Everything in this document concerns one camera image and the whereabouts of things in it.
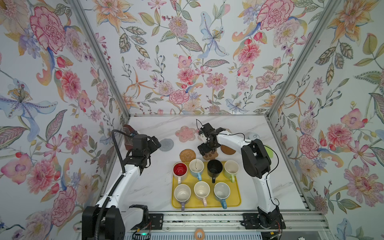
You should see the brown paw print coaster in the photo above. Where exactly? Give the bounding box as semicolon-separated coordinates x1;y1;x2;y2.
203;151;219;161

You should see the white mug purple handle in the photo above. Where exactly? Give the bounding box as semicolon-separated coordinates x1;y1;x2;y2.
174;184;192;212

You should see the light green mug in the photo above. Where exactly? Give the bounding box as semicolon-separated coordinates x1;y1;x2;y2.
224;160;240;183

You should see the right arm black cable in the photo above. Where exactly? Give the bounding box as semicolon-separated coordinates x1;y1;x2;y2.
227;131;281;208

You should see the dark brown round coaster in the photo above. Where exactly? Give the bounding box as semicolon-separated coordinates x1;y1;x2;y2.
221;145;236;155

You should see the red inside white mug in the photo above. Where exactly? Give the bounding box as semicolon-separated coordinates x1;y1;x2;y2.
173;163;188;185

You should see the tan rattan round coaster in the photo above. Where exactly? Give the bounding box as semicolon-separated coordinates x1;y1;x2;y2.
180;149;197;163

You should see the grey-blue woven round coaster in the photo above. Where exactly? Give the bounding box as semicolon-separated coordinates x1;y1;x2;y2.
160;139;174;152

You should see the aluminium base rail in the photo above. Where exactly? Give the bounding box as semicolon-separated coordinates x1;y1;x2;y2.
73;209;331;233

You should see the pink flower coaster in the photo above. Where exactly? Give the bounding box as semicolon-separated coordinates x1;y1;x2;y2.
175;126;197;143

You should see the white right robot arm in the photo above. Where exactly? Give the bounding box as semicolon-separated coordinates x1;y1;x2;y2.
198;123;280;214

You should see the lime green spatula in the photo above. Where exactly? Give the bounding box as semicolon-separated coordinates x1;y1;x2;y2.
264;145;274;159

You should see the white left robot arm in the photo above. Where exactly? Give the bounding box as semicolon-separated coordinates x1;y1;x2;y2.
82;134;161;240

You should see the white mug pink handle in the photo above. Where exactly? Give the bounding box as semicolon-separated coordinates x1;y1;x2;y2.
194;181;211;207

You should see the yellow tray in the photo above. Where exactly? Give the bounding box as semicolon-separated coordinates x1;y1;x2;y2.
171;169;242;209

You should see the black mug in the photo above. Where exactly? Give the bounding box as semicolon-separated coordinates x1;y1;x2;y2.
207;160;223;184

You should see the light blue mug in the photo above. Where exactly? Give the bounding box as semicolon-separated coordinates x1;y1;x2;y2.
189;159;205;181

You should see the orange tape roll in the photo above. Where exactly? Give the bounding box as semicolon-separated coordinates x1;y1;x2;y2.
194;229;206;240

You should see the white mug blue handle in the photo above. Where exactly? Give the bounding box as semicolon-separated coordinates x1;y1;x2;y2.
214;182;231;210

